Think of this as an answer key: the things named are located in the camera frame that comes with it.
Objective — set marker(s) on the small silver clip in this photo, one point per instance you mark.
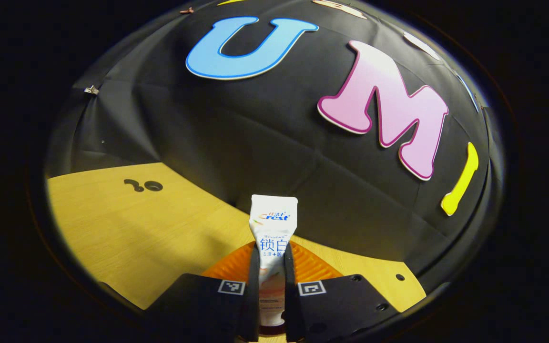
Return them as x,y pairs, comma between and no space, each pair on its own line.
92,89

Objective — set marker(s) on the black backdrop cloth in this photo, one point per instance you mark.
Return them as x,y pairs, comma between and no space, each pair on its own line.
255,143

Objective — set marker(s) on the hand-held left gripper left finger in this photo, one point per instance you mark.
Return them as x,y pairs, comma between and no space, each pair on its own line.
254,305

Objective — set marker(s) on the small copper clip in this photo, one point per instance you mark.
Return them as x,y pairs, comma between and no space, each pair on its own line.
187,10

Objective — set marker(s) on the wooden desktop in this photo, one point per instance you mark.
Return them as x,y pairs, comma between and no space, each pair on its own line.
136,238

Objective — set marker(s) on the white toothpaste tube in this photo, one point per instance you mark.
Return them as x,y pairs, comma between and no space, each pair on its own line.
273,228

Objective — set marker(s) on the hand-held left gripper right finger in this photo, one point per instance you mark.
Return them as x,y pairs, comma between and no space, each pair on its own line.
289,305

